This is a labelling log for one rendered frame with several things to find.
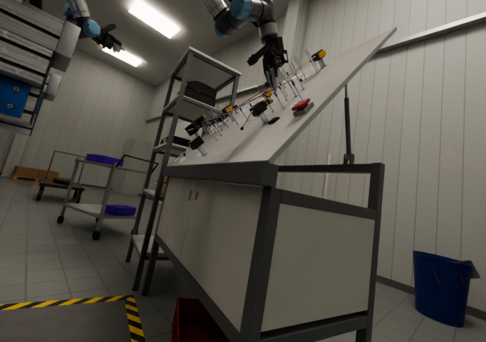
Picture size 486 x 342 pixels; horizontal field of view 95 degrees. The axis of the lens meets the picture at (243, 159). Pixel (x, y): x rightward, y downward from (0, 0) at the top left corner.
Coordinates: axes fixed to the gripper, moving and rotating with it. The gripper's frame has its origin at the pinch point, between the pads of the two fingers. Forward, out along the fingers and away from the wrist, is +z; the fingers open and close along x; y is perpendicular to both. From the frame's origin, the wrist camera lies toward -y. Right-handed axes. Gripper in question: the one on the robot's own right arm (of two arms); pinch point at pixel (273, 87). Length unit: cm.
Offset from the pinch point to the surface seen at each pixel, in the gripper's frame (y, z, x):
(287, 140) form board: -17.0, 19.9, -27.0
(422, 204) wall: 229, 148, 65
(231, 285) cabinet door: -42, 59, -21
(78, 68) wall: -189, -323, 990
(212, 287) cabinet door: -46, 65, -10
